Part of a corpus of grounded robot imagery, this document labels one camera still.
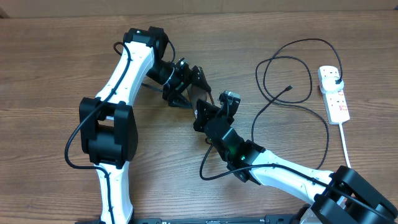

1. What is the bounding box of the white power strip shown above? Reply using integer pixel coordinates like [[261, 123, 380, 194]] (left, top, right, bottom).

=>
[[317, 65, 350, 124]]

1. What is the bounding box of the Galaxy S25 Ultra smartphone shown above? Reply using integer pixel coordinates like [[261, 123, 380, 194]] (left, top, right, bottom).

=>
[[187, 81, 214, 118]]

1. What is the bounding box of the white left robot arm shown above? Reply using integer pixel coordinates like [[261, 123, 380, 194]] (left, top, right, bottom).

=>
[[64, 27, 213, 223]]

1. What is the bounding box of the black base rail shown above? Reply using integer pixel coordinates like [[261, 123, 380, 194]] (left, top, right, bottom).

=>
[[74, 213, 308, 224]]

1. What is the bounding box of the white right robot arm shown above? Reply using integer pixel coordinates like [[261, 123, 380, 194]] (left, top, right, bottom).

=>
[[194, 100, 397, 223]]

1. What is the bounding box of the white charger plug adapter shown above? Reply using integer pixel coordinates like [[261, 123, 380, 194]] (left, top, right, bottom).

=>
[[320, 76, 345, 94]]

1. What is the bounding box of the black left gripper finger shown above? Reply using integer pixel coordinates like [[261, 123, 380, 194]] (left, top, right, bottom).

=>
[[167, 89, 192, 109], [191, 66, 211, 93]]

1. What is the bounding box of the black charger cable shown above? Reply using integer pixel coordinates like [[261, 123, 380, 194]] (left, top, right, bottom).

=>
[[251, 38, 344, 170]]

